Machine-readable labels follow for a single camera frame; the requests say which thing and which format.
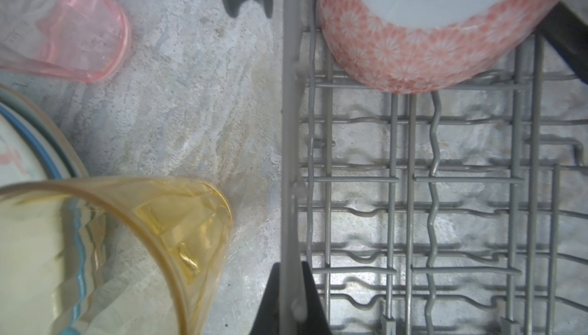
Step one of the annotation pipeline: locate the mint green plate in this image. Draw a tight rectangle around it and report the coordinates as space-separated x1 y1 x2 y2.
1 85 90 177

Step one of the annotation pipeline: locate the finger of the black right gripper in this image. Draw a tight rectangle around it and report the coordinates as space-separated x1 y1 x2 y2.
539 2 587 84

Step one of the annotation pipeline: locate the grey wire dish rack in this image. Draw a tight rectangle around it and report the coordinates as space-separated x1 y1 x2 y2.
223 0 587 334

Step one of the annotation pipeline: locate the watermelon plate blue rim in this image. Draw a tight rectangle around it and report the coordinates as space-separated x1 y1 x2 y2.
1 103 71 180

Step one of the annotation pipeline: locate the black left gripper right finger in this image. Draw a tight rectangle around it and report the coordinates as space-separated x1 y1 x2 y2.
300 262 332 335

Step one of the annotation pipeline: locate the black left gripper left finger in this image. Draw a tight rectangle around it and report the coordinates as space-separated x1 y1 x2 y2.
250 262 280 335

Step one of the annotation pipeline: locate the pink glass tumbler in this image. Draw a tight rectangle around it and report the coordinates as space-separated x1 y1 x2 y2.
1 0 131 82

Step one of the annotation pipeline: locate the amber glass tumbler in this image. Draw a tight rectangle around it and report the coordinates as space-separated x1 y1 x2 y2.
1 177 233 334

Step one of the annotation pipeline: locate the pink patterned bowl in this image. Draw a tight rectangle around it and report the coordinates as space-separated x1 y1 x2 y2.
316 0 560 94

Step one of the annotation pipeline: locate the cream flamingo plate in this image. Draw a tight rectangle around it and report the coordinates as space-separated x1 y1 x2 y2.
0 116 47 186

